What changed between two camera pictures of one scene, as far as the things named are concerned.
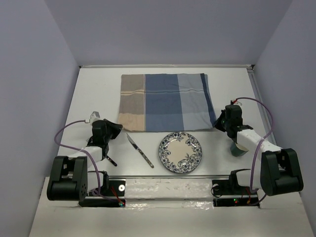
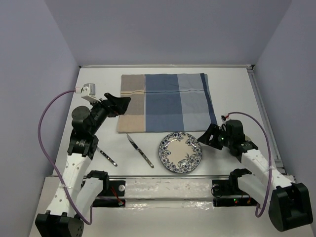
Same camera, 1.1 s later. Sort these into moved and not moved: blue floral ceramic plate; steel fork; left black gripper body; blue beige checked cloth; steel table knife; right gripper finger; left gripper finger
Moved: left gripper finger; right gripper finger; left black gripper body
Not moved: steel table knife; blue floral ceramic plate; blue beige checked cloth; steel fork
